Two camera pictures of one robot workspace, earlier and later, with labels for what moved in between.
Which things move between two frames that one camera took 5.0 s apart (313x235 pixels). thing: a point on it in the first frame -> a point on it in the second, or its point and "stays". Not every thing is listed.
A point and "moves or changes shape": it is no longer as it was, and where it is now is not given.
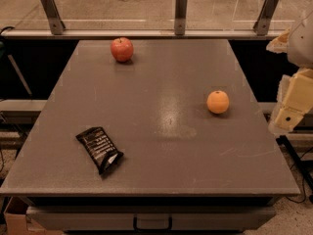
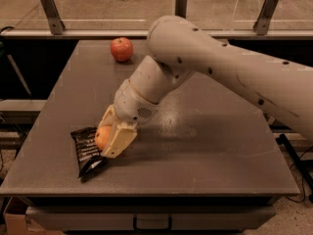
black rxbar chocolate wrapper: [100, 148] moves or changes shape
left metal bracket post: [52, 11] stays
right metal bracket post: [262, 23] stays
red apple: [122, 49] stays
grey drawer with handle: [151, 217] stays
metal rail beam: [144, 34] stays
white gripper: [301, 44] -> [133, 102]
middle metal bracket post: [181, 8] stays
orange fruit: [217, 102] -> [103, 136]
